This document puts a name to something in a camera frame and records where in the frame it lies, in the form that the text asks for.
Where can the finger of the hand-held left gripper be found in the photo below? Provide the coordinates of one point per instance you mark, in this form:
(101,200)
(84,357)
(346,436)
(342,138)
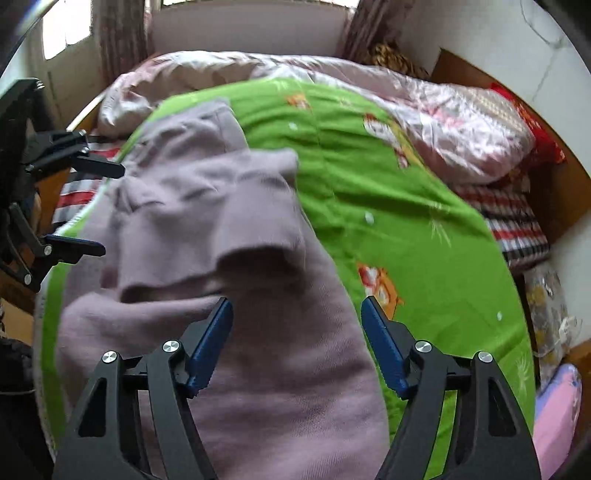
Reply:
(99,166)
(78,249)

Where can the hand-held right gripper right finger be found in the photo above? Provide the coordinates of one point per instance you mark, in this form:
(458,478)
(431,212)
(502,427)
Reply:
(382,344)

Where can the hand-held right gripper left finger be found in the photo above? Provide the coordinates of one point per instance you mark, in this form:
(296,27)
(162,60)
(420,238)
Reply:
(213,339)

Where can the mauve knit pants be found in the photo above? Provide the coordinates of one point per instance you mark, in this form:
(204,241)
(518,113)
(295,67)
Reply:
(277,350)

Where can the white door with glass pane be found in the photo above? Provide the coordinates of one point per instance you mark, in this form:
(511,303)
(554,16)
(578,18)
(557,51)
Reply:
(69,32)

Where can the green printed blanket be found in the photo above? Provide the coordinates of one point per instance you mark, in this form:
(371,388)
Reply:
(392,221)

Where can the dark pink curtain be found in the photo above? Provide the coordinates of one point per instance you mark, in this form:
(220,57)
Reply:
(369,27)
(124,41)

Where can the yellow floral pillow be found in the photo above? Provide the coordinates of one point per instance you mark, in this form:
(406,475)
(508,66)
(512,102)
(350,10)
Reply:
(547,304)

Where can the red plaid bed sheet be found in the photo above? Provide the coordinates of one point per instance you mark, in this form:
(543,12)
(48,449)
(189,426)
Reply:
(508,217)

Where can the pink cloth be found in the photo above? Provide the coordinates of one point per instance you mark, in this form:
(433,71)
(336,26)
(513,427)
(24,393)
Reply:
(561,410)

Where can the bright window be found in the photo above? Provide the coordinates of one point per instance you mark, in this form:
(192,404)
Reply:
(258,2)

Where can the pink floral quilt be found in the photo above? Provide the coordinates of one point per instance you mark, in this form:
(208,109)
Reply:
(443,120)

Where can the red patterned pillow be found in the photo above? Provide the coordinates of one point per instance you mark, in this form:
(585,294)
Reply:
(540,134)

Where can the wooden headboard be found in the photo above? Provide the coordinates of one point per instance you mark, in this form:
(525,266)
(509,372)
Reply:
(461,69)

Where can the leopard print cloth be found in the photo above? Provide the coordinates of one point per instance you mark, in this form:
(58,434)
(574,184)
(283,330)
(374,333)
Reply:
(392,57)

